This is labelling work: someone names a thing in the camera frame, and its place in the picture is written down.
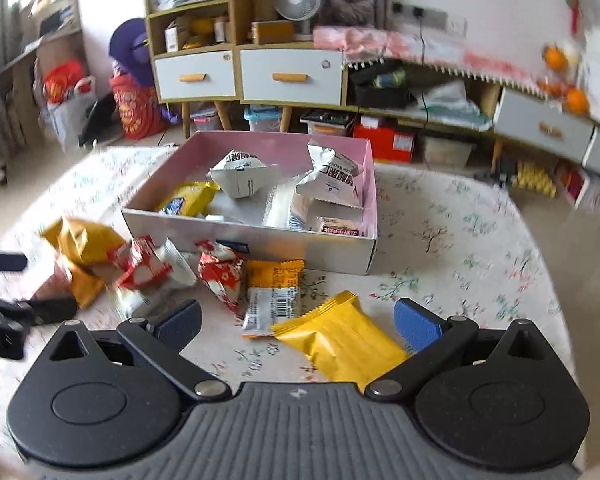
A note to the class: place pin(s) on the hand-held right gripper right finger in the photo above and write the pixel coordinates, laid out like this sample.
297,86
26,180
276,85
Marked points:
417,325

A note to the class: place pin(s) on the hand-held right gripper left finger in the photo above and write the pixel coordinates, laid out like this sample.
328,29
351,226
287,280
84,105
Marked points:
182,325

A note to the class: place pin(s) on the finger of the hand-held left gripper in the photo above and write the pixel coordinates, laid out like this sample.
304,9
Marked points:
2,261
0,330

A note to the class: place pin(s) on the white snack packet red label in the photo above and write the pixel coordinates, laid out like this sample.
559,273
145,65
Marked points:
180,265

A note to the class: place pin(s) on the red white patterned snack packet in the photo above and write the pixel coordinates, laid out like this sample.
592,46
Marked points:
140,265
222,275

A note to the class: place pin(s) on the yellow pillow snack packet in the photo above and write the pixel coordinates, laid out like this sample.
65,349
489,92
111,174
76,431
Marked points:
340,340
87,240
85,285

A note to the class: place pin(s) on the orange snack packet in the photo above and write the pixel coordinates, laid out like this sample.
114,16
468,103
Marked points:
272,305

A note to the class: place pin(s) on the yellow blue cracker packet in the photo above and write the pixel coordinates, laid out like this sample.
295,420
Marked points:
185,200

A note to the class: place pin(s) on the pink nougat packet red label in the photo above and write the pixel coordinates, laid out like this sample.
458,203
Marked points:
337,226

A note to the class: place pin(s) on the silver cardboard box pink inside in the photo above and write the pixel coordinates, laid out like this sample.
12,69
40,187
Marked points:
305,255

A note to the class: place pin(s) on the clear packet yellow cake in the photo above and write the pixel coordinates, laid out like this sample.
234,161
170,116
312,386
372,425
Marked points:
285,210

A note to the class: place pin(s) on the white triangular nut packet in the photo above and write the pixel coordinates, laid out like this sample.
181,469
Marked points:
240,175
330,180

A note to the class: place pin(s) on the white shopping bag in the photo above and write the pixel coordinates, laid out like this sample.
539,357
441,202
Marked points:
65,120

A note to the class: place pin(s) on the black flat board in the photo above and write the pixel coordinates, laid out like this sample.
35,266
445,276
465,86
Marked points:
100,120

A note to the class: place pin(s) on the clear plastic bin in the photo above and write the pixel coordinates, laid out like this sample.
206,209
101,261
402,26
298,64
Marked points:
447,152

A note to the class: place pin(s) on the red cardboard box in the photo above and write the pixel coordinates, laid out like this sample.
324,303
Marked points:
390,142

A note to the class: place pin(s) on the yellow foam tray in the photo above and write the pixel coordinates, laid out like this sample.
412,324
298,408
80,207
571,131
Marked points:
535,177

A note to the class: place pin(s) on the red printed bag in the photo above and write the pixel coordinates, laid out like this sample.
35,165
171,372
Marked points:
135,110

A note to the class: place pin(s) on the clear storage box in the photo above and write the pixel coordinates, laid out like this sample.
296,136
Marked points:
205,122

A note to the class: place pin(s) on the wooden desk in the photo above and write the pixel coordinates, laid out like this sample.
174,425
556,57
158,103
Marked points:
62,50

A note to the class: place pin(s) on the white red printed carton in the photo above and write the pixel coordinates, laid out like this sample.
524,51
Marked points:
595,195

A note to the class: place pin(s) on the blue lid storage box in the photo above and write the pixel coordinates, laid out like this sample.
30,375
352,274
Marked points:
262,120

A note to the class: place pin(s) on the black lid storage box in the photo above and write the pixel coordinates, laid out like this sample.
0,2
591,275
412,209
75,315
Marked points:
327,120

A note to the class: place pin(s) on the white teal plastic bags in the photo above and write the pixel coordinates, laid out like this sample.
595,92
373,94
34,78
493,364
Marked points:
450,102

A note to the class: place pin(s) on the black storage basket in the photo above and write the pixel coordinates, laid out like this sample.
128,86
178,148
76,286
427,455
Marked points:
380,97

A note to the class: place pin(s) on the large grey drawer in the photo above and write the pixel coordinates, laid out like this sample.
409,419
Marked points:
520,115

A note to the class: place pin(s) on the purple plush toy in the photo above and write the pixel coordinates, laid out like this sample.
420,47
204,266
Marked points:
130,40

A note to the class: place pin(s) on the white drawer round sticker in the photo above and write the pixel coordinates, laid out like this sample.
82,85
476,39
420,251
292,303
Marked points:
260,77

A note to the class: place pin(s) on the bag of small oranges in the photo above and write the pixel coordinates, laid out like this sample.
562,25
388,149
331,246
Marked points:
550,89

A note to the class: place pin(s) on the orange fruit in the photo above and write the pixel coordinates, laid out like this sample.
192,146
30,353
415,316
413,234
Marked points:
555,57
577,101

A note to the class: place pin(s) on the pink tasselled cloth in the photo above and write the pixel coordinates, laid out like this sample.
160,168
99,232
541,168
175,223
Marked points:
430,45

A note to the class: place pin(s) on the small white carton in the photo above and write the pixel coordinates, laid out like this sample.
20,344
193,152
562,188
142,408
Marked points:
172,37

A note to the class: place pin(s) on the yellow bag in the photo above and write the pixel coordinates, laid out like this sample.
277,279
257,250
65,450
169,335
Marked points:
202,27

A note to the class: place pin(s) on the white paper bag blue drawing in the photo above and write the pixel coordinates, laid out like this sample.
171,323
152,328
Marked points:
595,85

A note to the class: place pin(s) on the brown cardboard box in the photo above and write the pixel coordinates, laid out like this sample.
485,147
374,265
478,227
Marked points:
272,32

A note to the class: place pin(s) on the wooden shelf cabinet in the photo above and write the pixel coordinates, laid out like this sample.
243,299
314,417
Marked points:
245,0

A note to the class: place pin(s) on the white wall sockets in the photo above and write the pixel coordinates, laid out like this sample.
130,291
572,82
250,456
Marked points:
437,17

